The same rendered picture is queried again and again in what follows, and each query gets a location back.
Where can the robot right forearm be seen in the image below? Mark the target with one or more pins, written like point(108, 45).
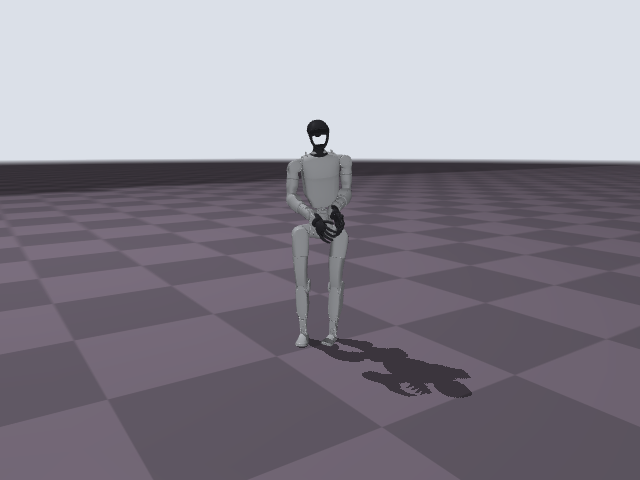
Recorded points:
point(301, 208)

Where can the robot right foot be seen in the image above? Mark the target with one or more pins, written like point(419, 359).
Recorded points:
point(302, 340)

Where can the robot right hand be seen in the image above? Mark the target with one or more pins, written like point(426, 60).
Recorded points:
point(321, 226)

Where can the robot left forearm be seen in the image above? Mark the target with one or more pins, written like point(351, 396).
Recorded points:
point(341, 201)

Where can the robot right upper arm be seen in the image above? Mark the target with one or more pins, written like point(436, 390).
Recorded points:
point(293, 168)

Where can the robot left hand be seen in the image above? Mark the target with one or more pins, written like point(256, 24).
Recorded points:
point(338, 219)

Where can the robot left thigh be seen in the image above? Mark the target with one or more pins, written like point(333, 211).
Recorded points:
point(337, 256)

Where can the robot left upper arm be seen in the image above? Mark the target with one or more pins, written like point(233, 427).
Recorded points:
point(346, 171)

